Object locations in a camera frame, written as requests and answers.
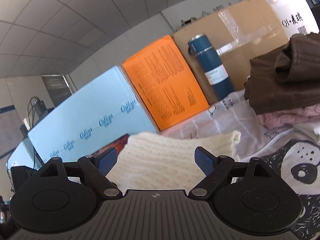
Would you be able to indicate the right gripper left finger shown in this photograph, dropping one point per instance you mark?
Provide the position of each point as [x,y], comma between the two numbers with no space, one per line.
[95,170]

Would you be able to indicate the cartoon printed bed sheet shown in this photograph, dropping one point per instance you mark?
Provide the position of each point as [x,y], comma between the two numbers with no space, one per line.
[293,155]

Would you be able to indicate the large cardboard box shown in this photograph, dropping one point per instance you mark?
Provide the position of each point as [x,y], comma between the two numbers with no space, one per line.
[239,33]

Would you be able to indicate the brown folded jacket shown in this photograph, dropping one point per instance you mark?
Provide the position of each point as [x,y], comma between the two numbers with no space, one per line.
[285,78]

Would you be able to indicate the pink knitted garment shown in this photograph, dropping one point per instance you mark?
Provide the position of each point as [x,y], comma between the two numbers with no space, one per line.
[293,116]

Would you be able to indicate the cream knitted sweater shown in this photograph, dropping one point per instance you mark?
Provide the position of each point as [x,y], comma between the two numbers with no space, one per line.
[154,162]

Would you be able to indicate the orange printed board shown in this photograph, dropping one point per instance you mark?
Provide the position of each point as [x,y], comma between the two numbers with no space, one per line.
[165,83]

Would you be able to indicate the light blue foam board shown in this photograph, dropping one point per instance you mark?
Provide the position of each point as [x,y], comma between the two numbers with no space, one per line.
[98,114]

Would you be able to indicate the dark blue thermos bottle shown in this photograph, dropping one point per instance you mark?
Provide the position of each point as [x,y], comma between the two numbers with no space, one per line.
[201,48]

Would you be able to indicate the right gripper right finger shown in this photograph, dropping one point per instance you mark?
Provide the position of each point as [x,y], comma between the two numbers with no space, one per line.
[215,169]

